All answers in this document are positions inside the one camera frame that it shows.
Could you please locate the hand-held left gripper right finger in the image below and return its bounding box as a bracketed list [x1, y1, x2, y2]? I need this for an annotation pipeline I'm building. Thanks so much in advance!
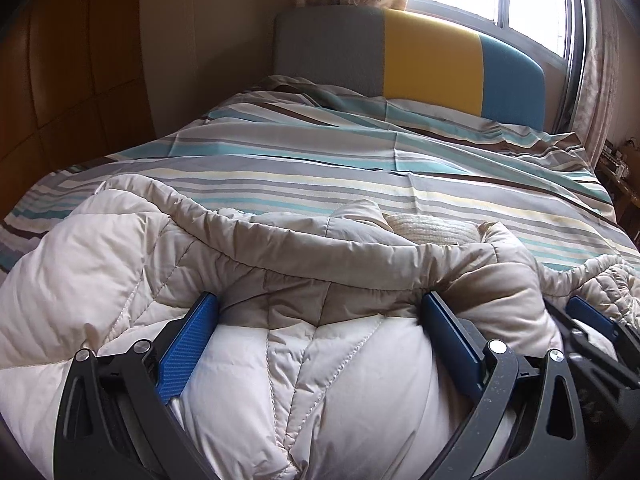
[421, 292, 588, 480]

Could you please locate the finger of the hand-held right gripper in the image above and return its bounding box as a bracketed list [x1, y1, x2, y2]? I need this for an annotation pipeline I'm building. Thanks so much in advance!
[567, 296, 640, 361]
[542, 300, 640, 396]

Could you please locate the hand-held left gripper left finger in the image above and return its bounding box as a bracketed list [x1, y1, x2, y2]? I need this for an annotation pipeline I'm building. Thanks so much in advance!
[52, 292, 221, 480]

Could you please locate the beige quilted puffer jacket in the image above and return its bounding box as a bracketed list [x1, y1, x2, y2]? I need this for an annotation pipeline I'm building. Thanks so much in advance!
[0, 172, 640, 480]

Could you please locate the wooden desk with clutter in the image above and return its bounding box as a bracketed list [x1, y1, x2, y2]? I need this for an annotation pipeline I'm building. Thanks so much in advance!
[595, 137, 640, 243]

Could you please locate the striped bed blanket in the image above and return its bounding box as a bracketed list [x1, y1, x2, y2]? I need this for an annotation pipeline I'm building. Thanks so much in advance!
[0, 74, 640, 281]

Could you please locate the striped pillow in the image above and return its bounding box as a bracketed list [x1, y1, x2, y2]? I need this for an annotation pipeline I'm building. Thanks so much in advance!
[385, 96, 556, 138]

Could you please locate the grey yellow blue headboard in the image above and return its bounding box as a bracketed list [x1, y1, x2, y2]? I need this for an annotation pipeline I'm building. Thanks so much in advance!
[272, 7, 546, 133]

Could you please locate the brown wooden wardrobe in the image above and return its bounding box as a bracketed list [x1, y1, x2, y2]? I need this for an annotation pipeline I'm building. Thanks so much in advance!
[0, 0, 166, 221]

